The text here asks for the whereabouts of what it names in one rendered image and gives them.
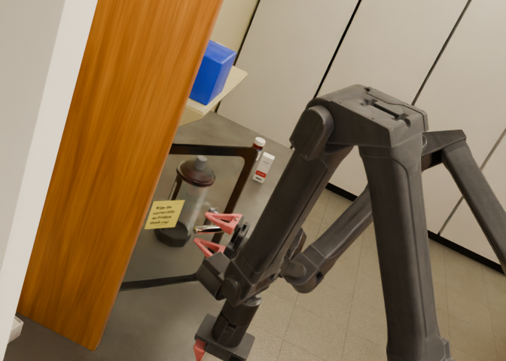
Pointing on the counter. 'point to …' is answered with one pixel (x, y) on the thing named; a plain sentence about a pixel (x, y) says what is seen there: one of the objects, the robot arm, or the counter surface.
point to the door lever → (207, 229)
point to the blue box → (212, 73)
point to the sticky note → (164, 214)
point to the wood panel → (115, 148)
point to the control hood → (192, 110)
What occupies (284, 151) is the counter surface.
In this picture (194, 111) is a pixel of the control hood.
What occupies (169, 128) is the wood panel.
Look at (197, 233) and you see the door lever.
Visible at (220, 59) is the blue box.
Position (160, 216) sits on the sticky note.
